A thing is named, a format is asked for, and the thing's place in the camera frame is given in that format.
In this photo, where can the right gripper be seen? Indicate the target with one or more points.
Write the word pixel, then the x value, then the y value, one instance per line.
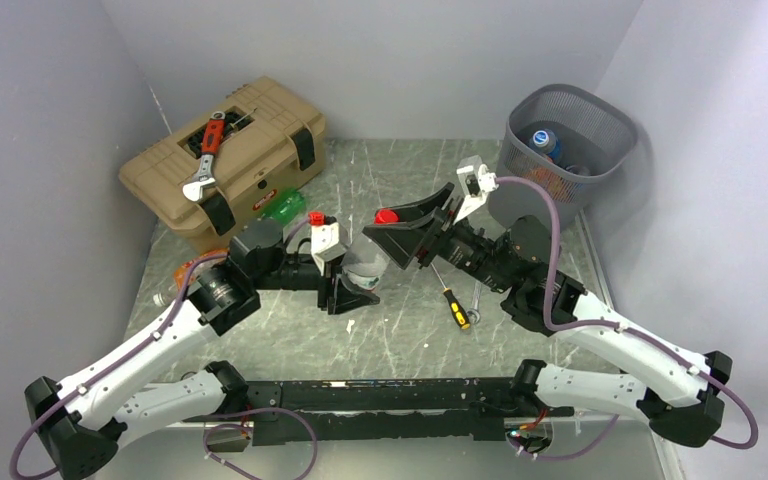
pixel 418 238

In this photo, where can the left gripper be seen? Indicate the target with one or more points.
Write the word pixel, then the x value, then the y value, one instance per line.
pixel 340 297

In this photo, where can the clear bottle red cap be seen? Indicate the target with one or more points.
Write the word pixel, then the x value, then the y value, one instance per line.
pixel 365 263

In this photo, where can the green plastic bottle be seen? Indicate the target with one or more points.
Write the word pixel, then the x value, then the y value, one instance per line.
pixel 286 207

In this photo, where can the large orange label bottle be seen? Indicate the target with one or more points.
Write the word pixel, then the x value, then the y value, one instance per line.
pixel 560 188

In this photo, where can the blue label water bottle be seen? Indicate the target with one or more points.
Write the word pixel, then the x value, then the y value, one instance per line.
pixel 546 143

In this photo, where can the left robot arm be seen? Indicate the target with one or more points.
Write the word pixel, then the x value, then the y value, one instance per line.
pixel 84 419

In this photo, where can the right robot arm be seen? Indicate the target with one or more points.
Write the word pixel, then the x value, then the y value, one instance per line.
pixel 675 392

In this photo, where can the grey mesh waste bin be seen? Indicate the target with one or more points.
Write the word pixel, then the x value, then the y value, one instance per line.
pixel 596 138

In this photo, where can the yellow black screwdriver left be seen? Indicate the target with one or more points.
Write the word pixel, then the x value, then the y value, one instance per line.
pixel 454 306

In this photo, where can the silver open-end wrench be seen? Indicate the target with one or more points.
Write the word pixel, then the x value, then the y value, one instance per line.
pixel 473 310

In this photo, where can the tan plastic toolbox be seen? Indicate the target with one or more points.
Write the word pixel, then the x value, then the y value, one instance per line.
pixel 273 143

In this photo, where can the crushed orange label bottle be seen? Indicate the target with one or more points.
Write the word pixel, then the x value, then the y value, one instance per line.
pixel 185 274

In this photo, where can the red adjustable wrench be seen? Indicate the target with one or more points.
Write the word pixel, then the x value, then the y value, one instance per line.
pixel 204 178

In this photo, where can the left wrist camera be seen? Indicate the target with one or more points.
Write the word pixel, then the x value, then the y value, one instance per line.
pixel 329 240

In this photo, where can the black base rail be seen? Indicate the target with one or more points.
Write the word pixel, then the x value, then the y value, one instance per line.
pixel 481 408

